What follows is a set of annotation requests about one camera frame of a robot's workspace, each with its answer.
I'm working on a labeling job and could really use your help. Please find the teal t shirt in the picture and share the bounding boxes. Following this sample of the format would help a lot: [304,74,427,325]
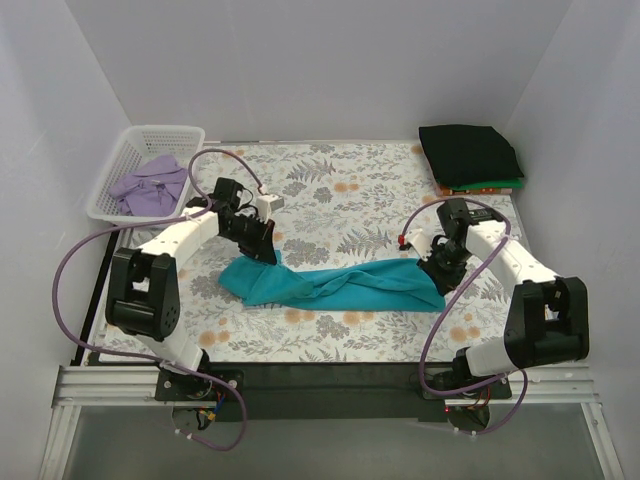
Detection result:
[218,257,445,313]

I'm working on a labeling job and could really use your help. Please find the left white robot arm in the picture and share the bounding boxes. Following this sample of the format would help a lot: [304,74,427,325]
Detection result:
[105,178,284,400]

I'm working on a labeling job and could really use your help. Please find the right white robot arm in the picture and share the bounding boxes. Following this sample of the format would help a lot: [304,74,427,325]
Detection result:
[398,197,590,398]

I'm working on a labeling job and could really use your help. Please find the purple t shirt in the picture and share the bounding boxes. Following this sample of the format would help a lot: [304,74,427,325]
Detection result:
[109,155,188,217]

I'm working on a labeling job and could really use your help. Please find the black folded t shirt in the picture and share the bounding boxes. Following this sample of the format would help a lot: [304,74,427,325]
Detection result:
[418,124,524,187]

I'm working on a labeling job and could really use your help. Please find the white plastic basket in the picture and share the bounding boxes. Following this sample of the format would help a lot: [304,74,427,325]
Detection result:
[86,125,205,225]

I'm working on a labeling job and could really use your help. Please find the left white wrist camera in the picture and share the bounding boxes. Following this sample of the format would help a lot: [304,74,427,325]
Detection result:
[255,194,284,222]

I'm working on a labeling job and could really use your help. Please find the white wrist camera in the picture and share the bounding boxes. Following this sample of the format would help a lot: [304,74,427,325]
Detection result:
[398,228,431,260]
[255,194,284,222]

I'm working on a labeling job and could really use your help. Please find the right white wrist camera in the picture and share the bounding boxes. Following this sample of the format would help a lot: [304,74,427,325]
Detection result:
[398,228,431,260]

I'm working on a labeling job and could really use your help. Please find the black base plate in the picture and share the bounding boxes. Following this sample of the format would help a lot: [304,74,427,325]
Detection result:
[154,362,511,422]

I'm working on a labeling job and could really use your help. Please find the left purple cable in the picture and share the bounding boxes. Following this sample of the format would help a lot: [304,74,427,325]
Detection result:
[53,148,249,451]

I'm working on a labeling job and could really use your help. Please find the aluminium frame rail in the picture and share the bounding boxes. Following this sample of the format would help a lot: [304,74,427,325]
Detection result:
[40,363,624,479]

